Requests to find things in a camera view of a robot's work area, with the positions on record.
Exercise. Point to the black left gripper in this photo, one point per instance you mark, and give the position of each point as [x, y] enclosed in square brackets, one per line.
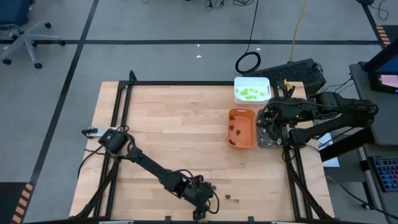
[199, 193]

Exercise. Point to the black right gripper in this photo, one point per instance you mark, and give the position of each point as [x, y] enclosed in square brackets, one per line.
[286, 110]

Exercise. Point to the orange plastic bin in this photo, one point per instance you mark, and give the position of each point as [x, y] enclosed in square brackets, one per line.
[247, 124]

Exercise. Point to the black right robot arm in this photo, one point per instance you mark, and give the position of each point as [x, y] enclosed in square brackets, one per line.
[335, 115]

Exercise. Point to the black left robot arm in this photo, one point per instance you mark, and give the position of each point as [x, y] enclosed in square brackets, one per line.
[149, 166]

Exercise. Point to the dark grey plastic bin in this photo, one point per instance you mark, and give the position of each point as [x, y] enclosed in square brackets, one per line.
[259, 137]

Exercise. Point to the black table edge clamp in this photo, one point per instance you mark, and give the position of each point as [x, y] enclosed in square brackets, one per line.
[168, 219]
[248, 219]

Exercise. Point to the white plastic bin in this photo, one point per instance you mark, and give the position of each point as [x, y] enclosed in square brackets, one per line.
[248, 81]

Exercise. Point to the white paper sheet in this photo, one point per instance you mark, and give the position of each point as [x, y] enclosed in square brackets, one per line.
[326, 146]

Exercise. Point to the black computer tower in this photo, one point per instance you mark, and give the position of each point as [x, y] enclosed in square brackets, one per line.
[289, 73]

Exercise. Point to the black desk leg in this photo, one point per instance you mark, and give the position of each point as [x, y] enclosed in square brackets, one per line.
[345, 147]

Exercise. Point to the grey desk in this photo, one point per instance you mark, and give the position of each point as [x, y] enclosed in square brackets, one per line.
[382, 130]

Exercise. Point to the backlit keyboard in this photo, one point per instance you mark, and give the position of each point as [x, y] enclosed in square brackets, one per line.
[387, 172]

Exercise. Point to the grey keyboard shelf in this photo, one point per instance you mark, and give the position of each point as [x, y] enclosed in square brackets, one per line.
[373, 202]

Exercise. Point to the black monitor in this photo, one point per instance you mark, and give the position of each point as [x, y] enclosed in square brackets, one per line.
[384, 67]

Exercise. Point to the grey office chair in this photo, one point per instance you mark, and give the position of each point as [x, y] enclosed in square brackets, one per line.
[26, 39]

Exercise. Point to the blue upholstered seat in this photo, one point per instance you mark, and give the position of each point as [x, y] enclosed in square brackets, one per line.
[12, 11]

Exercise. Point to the silver aluminium rail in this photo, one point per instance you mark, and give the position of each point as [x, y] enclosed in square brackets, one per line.
[115, 222]
[284, 222]

